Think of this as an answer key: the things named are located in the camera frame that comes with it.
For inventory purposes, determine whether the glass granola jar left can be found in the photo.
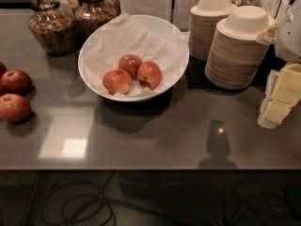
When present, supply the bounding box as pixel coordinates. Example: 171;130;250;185
28;0;76;56

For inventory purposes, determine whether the black mat under stacks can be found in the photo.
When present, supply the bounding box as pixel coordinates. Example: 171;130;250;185
184;46;286;90

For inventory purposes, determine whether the white paper liner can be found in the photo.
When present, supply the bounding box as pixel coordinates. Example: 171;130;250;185
82;12;189;99

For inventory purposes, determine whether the white bowl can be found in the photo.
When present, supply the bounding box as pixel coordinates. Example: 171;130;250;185
77;14;190;103

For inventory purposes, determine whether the paper bowl stack front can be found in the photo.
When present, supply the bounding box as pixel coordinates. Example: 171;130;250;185
204;6;271;90

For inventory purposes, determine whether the paper bowl stack back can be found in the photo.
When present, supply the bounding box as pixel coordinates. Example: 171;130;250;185
188;0;235;60

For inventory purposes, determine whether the red apple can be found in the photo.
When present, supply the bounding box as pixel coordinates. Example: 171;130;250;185
136;61;163;90
119;54;142;79
1;70;32;95
0;93;31;123
103;69;133;94
0;61;7;78

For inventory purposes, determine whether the paper bowl stack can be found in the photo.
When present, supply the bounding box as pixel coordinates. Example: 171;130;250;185
188;0;235;60
204;6;271;90

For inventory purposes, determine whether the black cable on floor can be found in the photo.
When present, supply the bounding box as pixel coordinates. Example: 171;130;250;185
39;170;189;226

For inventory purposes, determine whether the glass granola jar right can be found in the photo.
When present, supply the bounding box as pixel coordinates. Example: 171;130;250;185
75;0;118;39

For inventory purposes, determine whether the glass granola jar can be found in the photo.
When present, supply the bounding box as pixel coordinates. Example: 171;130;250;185
75;0;118;39
28;0;76;56

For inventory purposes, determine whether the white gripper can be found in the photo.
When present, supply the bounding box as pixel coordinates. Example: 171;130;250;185
256;0;301;129

